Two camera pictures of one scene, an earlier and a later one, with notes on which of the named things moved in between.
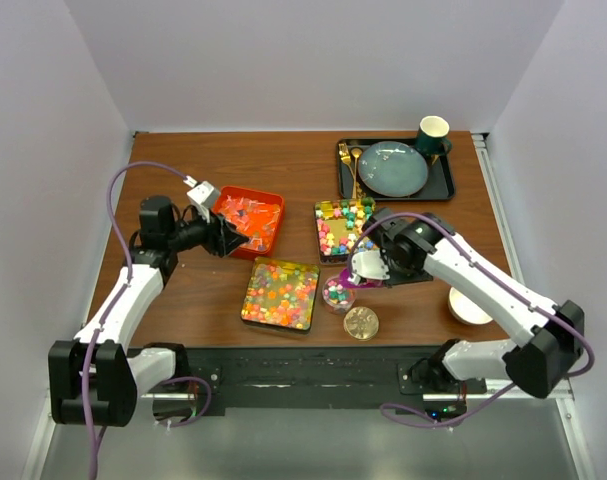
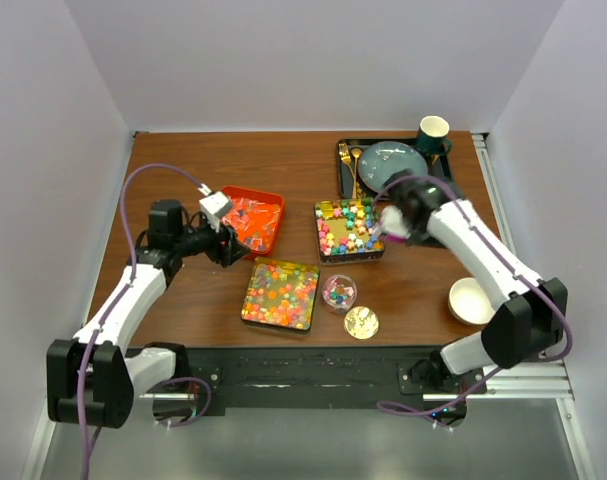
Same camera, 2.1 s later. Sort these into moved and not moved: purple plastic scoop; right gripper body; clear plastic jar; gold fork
Moved: purple plastic scoop; right gripper body
Not moved: clear plastic jar; gold fork
